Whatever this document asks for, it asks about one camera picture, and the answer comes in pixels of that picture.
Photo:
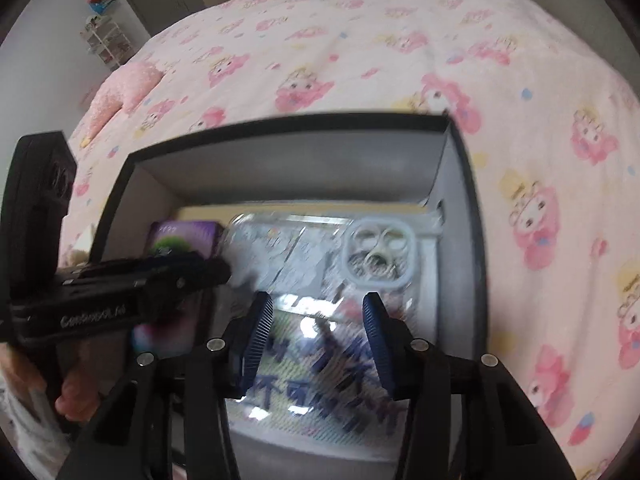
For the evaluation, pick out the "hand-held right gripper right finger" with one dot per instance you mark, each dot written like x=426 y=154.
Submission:
x=380 y=345

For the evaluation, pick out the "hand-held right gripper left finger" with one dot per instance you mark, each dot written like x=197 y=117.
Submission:
x=255 y=345

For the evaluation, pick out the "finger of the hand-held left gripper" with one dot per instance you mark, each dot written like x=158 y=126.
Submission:
x=195 y=285
x=140 y=267

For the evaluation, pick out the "purple packet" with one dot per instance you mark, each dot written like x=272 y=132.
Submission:
x=185 y=235

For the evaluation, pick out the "cartoon bead art kit packet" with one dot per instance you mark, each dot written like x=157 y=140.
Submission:
x=320 y=390

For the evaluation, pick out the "clear printed phone case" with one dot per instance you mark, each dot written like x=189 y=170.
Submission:
x=310 y=245

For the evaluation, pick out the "black storage box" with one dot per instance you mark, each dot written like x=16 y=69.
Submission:
x=300 y=160

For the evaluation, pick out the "person's left hand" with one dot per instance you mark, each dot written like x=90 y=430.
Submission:
x=80 y=400

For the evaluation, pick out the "pink curved plush pillow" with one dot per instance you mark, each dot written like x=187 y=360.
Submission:
x=125 y=90

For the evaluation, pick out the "white shelf rack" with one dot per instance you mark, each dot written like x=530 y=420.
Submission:
x=107 y=35

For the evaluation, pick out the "pink printed blanket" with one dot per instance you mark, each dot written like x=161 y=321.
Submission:
x=400 y=60

